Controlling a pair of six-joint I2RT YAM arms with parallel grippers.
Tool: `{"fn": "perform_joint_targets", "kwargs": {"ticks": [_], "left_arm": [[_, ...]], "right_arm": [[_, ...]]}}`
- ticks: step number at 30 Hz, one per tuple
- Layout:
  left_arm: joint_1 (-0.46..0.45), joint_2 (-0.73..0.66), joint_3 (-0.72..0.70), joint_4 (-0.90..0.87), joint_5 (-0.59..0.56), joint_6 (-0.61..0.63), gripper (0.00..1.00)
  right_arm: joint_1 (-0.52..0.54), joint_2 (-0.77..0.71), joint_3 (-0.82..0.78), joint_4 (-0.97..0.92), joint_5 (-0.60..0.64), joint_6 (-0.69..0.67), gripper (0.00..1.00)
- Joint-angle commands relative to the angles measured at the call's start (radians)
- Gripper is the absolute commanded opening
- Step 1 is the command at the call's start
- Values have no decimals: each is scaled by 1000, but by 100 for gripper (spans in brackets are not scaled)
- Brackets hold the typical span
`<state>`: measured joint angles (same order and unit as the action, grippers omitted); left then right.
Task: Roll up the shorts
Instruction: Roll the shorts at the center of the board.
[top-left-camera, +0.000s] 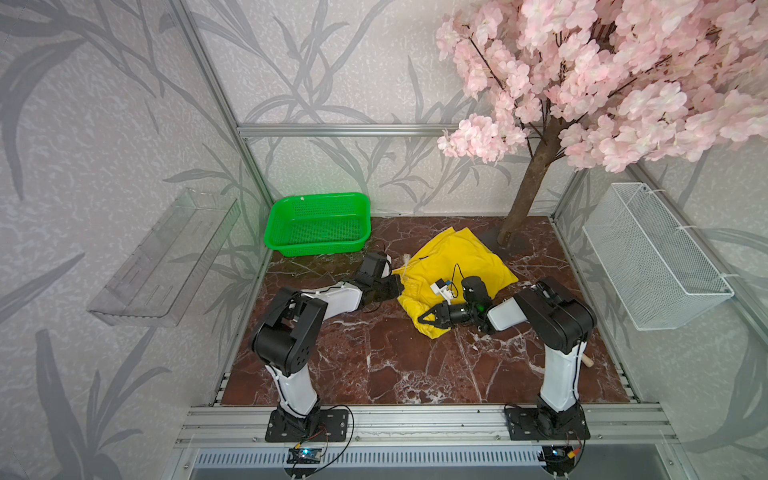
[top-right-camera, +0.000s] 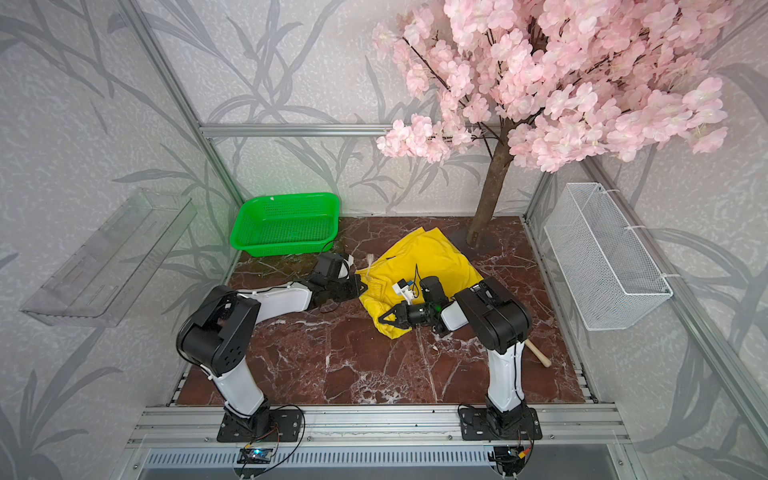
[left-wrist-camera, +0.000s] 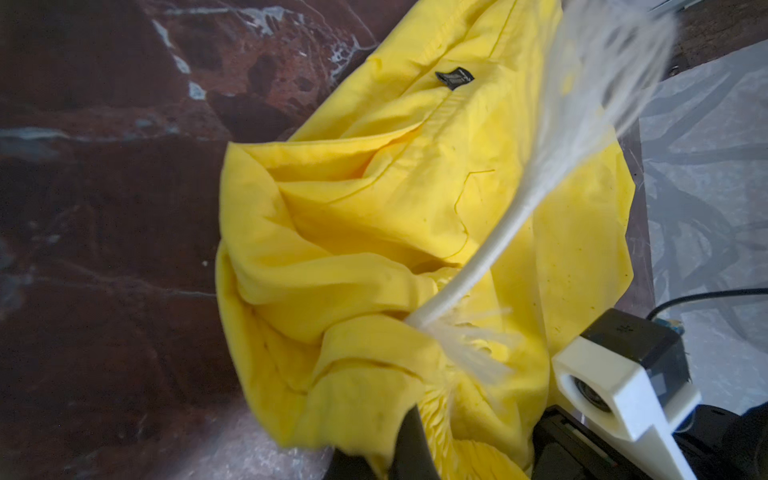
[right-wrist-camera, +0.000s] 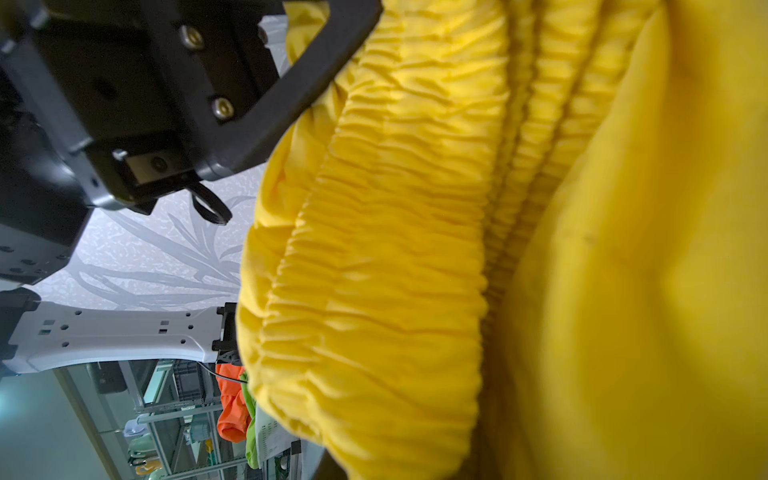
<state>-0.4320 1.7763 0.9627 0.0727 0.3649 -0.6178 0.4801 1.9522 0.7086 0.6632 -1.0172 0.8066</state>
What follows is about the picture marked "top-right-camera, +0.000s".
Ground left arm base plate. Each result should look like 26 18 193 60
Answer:
216 407 303 443

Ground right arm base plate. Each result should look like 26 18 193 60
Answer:
457 403 543 441

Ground white wire mesh basket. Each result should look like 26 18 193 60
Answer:
544 182 673 331

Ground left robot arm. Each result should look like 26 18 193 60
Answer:
176 252 367 423

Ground aluminium frame post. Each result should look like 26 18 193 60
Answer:
117 0 244 207

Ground left green circuit board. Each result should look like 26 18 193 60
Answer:
236 446 276 465

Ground aluminium front rail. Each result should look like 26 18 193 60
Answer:
127 403 631 448

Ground right circuit board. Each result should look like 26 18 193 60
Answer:
488 446 532 467

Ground wooden stick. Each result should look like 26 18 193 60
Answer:
524 339 552 368

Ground artificial cherry blossom tree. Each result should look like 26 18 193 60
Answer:
373 1 737 241

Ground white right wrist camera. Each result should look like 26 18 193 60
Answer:
392 279 419 305

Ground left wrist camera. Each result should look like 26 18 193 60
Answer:
338 255 354 278

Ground yellow shorts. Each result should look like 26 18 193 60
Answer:
359 228 483 339

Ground green plastic basket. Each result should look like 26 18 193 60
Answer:
230 192 341 257

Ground clear acrylic wall shelf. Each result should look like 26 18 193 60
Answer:
20 188 197 328

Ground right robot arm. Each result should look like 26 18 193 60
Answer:
378 276 532 430

